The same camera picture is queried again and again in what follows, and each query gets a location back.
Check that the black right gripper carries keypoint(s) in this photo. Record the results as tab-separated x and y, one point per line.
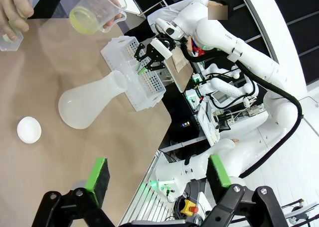
170	44

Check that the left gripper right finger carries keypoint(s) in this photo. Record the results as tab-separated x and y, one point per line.
218	174

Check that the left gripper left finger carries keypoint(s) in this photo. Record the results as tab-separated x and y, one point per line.
98	177

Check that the translucent white conical flask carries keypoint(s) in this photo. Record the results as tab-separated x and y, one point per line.
79	105

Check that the clear plastic measuring cup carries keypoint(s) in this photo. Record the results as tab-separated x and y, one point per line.
84	20

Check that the white flask cap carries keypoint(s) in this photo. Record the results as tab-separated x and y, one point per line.
28	130

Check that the clear plastic graduated cylinder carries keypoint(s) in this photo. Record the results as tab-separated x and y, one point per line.
10	45

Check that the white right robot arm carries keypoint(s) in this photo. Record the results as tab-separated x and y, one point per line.
261	67

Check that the person's left hand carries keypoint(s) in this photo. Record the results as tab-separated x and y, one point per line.
113	20

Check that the person's right hand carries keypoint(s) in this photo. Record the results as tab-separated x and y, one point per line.
12	8

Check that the white perforated plastic basket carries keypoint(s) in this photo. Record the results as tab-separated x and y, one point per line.
139	97

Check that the brown wooden board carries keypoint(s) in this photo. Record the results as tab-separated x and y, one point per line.
183	80

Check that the cluttered white side table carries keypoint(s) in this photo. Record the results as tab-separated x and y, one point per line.
209	132

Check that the yellow emergency stop button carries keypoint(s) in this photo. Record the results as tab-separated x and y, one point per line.
187	207

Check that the white background robot arms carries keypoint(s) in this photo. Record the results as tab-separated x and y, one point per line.
224	87

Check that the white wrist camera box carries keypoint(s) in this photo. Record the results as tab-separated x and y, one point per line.
162	47

